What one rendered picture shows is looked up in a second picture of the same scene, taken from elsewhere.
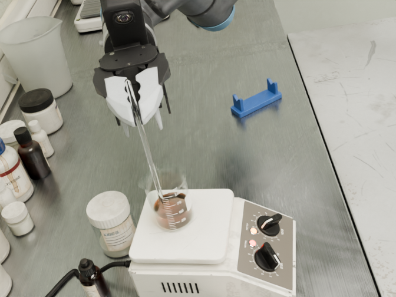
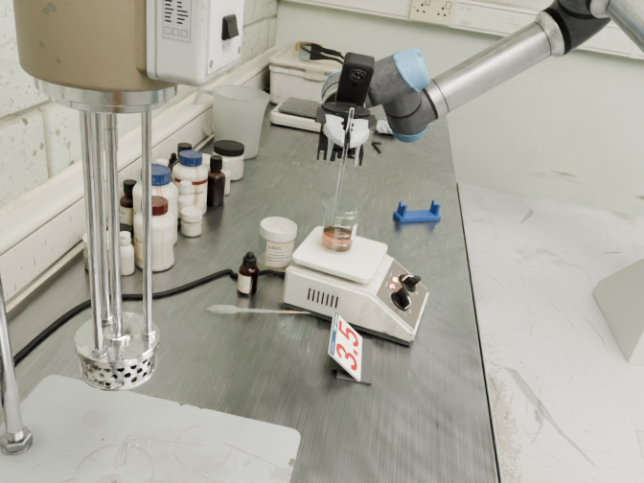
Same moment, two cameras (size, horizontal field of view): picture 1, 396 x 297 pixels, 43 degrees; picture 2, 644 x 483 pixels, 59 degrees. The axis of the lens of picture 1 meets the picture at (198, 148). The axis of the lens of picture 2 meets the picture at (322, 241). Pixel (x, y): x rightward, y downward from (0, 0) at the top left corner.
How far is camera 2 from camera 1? 30 cm
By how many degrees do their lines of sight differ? 10
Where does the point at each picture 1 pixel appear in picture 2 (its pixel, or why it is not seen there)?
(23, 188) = (200, 204)
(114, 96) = (333, 124)
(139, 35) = (360, 97)
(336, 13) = not seen: hidden behind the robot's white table
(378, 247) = (491, 333)
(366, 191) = (493, 299)
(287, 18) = not seen: hidden behind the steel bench
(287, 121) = (440, 237)
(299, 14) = not seen: hidden behind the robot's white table
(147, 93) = (358, 129)
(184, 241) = (339, 261)
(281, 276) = (408, 317)
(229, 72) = (399, 190)
